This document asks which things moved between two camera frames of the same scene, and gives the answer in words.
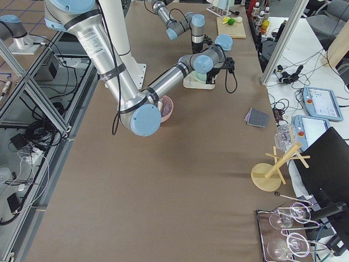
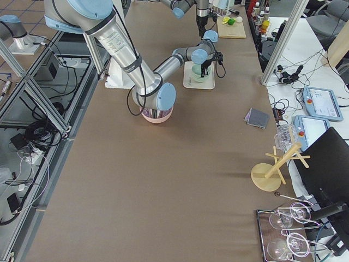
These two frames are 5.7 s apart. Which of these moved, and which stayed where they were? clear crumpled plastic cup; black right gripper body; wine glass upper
Moved: black right gripper body
Stayed: wine glass upper; clear crumpled plastic cup
